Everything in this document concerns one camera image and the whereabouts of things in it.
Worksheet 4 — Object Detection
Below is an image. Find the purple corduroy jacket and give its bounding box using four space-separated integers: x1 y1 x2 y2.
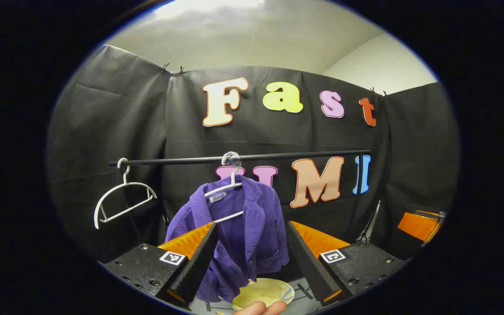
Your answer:
164 174 290 303

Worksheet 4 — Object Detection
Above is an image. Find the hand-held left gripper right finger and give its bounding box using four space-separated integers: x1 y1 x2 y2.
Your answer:
286 220 406 308

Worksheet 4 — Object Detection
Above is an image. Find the cream fabric laundry hamper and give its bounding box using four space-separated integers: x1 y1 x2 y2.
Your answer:
231 278 295 312

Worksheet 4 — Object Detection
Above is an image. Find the white hanger with taped hook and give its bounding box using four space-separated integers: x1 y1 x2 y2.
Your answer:
204 151 245 224

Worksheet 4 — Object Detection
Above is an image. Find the plain white hanger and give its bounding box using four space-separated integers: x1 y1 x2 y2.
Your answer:
94 157 158 230

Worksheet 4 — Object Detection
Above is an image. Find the black backdrop cloth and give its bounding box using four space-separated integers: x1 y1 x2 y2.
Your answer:
46 44 460 267

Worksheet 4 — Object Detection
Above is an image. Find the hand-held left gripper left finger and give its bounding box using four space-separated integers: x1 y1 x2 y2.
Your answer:
102 222 219 310

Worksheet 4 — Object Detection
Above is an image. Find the black garment rack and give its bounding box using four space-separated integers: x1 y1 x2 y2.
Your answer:
108 150 373 243

